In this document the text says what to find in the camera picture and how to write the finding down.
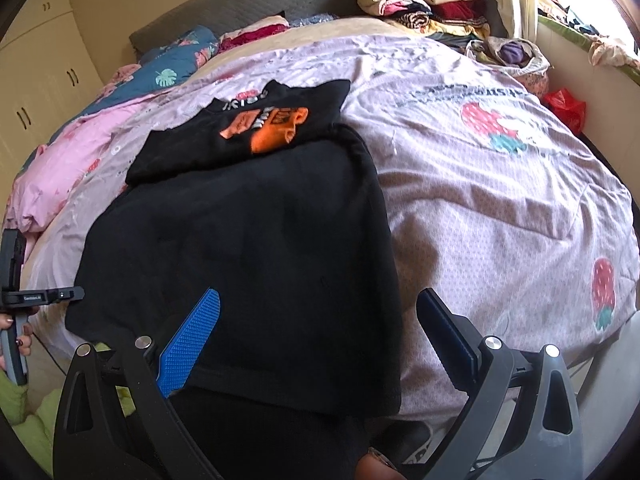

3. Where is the grey quilted headboard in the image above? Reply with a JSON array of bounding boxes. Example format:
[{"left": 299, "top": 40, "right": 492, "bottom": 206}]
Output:
[{"left": 129, "top": 0, "right": 366, "bottom": 53}]

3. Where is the cream bed sheet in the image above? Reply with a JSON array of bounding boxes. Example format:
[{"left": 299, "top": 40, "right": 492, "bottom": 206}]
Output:
[{"left": 190, "top": 16, "right": 401, "bottom": 86}]

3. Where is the person's right hand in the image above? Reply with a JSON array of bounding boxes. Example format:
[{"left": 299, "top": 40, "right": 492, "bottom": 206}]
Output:
[{"left": 356, "top": 452, "right": 401, "bottom": 480}]

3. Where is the pink floral quilt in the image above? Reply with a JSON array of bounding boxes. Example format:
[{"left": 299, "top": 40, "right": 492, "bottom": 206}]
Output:
[{"left": 5, "top": 97, "right": 161, "bottom": 233}]

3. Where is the cloth bag with purple garment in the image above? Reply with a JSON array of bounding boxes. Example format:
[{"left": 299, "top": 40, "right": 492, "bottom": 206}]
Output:
[{"left": 465, "top": 36, "right": 551, "bottom": 98}]

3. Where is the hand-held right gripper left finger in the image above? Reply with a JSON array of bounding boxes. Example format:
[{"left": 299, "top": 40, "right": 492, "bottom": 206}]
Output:
[{"left": 52, "top": 287, "right": 223, "bottom": 480}]

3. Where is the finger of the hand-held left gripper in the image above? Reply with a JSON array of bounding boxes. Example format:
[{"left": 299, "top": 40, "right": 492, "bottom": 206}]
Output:
[{"left": 52, "top": 286, "right": 85, "bottom": 305}]

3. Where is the red plastic bag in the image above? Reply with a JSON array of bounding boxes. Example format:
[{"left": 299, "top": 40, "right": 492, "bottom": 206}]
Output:
[{"left": 542, "top": 87, "right": 587, "bottom": 133}]

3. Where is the cream wardrobe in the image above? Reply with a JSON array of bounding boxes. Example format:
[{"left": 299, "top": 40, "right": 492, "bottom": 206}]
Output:
[{"left": 0, "top": 0, "right": 108, "bottom": 201}]

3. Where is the light green garment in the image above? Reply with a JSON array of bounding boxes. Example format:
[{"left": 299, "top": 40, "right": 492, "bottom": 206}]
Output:
[{"left": 0, "top": 345, "right": 136, "bottom": 466}]

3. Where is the person's left hand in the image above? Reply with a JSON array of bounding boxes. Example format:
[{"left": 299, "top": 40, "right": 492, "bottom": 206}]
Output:
[{"left": 0, "top": 314, "right": 35, "bottom": 371}]

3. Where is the red pillow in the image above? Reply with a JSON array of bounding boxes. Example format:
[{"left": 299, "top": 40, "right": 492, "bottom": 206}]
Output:
[{"left": 219, "top": 15, "right": 291, "bottom": 53}]

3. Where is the black sweater with orange cuffs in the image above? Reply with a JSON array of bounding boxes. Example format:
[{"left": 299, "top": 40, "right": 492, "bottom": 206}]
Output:
[{"left": 65, "top": 79, "right": 403, "bottom": 417}]

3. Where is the blue leaf print quilt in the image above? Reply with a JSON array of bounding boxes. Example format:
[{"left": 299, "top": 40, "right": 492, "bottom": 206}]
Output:
[{"left": 55, "top": 25, "right": 221, "bottom": 131}]

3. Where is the lilac strawberry print quilt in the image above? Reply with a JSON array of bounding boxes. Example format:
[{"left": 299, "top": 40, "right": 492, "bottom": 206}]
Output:
[{"left": 30, "top": 30, "right": 640, "bottom": 421}]

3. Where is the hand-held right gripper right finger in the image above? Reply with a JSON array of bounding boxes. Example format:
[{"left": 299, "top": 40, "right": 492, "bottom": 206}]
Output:
[{"left": 416, "top": 287, "right": 586, "bottom": 480}]

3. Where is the scattered colourful laundry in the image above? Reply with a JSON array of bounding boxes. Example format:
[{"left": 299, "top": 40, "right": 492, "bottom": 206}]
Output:
[{"left": 537, "top": 0, "right": 640, "bottom": 68}]

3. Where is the blue patterned cloth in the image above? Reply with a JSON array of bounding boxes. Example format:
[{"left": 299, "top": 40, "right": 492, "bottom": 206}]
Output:
[{"left": 289, "top": 12, "right": 341, "bottom": 28}]

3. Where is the stack of folded clothes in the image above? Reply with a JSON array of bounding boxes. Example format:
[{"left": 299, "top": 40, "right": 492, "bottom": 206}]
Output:
[{"left": 351, "top": 0, "right": 506, "bottom": 41}]

